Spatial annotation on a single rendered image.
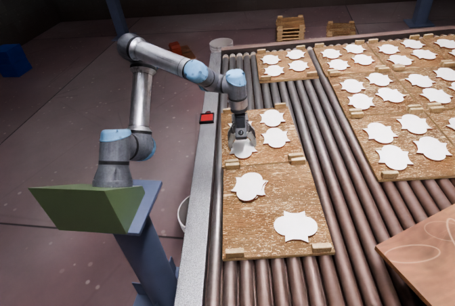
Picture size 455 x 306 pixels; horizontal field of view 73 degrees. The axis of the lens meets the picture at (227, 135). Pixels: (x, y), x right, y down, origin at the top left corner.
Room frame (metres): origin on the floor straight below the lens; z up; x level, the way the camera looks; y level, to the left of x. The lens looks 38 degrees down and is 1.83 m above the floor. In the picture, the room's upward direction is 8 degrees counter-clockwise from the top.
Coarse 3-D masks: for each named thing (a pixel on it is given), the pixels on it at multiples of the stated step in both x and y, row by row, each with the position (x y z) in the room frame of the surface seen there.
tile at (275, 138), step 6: (270, 132) 1.12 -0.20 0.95; (276, 132) 1.11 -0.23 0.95; (282, 132) 1.11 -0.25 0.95; (264, 138) 1.08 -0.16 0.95; (270, 138) 1.07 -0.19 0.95; (276, 138) 1.07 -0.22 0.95; (282, 138) 1.06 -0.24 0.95; (264, 144) 1.04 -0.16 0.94; (270, 144) 1.03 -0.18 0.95; (276, 144) 1.03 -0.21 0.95; (282, 144) 1.02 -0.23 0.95
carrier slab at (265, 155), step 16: (256, 112) 1.31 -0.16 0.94; (288, 112) 1.27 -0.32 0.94; (224, 128) 1.21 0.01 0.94; (256, 128) 1.18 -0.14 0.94; (288, 128) 1.14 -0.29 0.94; (224, 144) 1.09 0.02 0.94; (288, 144) 1.03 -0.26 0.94; (240, 160) 0.96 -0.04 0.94; (256, 160) 0.95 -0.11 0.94; (272, 160) 0.94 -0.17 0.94; (288, 160) 0.93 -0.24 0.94
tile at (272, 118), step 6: (264, 114) 1.26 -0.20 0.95; (270, 114) 1.26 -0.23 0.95; (276, 114) 1.25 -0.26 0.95; (282, 114) 1.24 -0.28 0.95; (264, 120) 1.22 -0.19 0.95; (270, 120) 1.21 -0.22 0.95; (276, 120) 1.21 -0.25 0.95; (282, 120) 1.20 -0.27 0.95; (270, 126) 1.16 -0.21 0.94; (276, 126) 1.16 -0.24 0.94
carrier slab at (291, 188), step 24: (240, 168) 0.92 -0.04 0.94; (264, 168) 0.90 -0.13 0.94; (288, 168) 0.88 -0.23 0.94; (288, 192) 0.76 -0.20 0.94; (312, 192) 0.74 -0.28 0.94; (240, 216) 0.68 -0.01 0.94; (264, 216) 0.67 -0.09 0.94; (312, 216) 0.64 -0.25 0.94; (240, 240) 0.58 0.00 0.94; (264, 240) 0.57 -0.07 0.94; (312, 240) 0.55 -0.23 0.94
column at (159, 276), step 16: (144, 208) 0.83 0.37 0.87; (144, 224) 0.76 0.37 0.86; (128, 240) 0.79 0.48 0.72; (144, 240) 0.81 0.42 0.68; (128, 256) 0.80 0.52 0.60; (144, 256) 0.80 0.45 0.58; (160, 256) 0.85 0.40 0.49; (144, 272) 0.79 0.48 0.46; (160, 272) 0.82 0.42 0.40; (176, 272) 1.02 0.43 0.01; (144, 288) 0.81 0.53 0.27; (160, 288) 0.80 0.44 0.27; (144, 304) 0.85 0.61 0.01; (160, 304) 0.79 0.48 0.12
